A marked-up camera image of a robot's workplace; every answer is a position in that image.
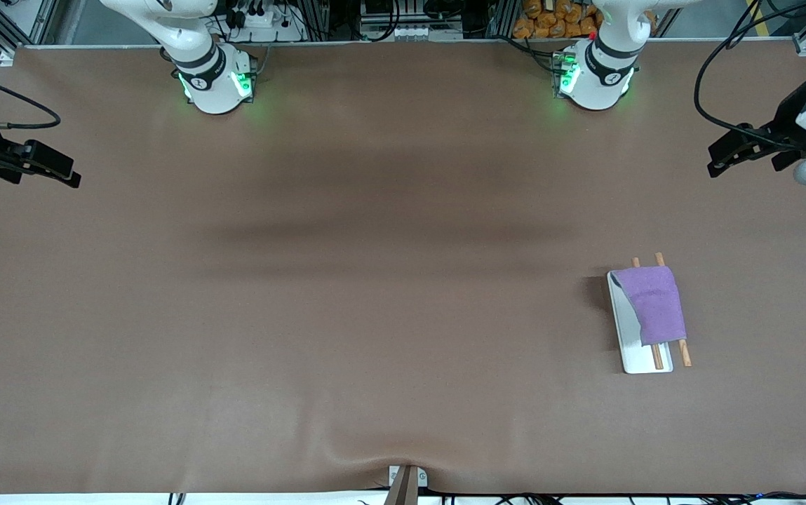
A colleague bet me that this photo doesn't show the purple towel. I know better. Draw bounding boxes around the purple towel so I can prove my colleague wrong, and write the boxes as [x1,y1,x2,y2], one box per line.
[610,265,687,346]

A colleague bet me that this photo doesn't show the wooden rack rod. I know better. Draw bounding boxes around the wooden rack rod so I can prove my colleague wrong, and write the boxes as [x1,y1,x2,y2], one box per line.
[656,252,692,368]
[631,257,665,371]

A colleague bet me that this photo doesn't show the white rack base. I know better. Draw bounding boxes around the white rack base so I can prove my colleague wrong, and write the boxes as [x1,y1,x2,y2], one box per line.
[606,270,675,375]

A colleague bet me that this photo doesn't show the orange snack bags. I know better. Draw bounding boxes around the orange snack bags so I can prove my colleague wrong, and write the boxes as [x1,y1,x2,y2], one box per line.
[513,0,603,39]

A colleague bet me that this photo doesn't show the white power strip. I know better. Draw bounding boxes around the white power strip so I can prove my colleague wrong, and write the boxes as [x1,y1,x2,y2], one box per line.
[224,4,305,43]

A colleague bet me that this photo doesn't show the brown table mat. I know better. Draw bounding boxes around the brown table mat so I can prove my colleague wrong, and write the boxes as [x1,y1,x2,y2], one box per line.
[0,39,806,495]

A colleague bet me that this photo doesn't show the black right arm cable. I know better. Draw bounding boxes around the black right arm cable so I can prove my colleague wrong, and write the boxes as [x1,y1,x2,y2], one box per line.
[0,60,61,130]

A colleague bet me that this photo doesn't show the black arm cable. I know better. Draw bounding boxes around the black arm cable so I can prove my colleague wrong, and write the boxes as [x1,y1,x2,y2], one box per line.
[0,60,61,130]
[695,0,806,149]

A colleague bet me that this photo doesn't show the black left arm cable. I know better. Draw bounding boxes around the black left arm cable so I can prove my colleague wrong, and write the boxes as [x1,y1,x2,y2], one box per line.
[695,0,806,149]

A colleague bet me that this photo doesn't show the aluminium post with brackets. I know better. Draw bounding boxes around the aluminium post with brackets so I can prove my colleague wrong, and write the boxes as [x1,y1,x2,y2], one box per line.
[387,465,429,505]

